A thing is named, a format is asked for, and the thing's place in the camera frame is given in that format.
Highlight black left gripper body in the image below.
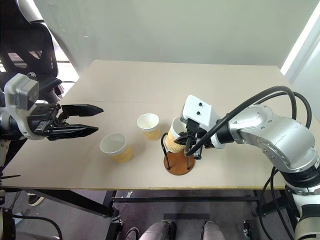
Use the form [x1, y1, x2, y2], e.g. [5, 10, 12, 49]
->
[27, 103, 70, 138]

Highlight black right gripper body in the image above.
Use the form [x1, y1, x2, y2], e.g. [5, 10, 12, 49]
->
[184, 118, 209, 161]

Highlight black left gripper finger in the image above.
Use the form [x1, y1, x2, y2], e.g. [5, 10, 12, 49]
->
[46, 123, 100, 141]
[58, 103, 105, 121]

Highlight yellow patterned paper cup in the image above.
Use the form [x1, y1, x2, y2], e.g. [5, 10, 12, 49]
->
[165, 116, 191, 154]
[99, 132, 133, 165]
[136, 113, 161, 142]

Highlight black office chair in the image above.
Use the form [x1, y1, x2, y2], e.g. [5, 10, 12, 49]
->
[0, 20, 64, 103]

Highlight black floor tape strip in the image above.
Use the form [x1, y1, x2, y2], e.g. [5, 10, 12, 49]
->
[163, 212, 211, 221]

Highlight black and white sneaker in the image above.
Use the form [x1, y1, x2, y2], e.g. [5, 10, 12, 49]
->
[27, 191, 46, 207]

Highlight white robot body shell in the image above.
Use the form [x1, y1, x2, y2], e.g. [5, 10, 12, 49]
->
[16, 0, 45, 24]

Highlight wire cup holder wooden base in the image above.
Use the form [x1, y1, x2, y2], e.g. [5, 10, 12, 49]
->
[160, 132, 197, 177]

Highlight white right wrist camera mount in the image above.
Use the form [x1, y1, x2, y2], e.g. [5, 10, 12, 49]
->
[178, 94, 223, 150]

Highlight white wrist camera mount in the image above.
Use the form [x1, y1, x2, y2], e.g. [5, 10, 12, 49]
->
[3, 72, 41, 140]
[178, 94, 223, 150]

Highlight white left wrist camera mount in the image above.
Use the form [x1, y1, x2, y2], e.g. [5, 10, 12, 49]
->
[3, 72, 41, 140]

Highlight black metal table frame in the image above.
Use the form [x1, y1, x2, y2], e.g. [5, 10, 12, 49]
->
[0, 187, 302, 240]

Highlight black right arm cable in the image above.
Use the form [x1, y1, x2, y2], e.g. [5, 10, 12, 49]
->
[183, 85, 313, 158]
[189, 90, 300, 157]

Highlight black hanging cable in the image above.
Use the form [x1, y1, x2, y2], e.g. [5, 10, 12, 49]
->
[258, 166, 296, 240]

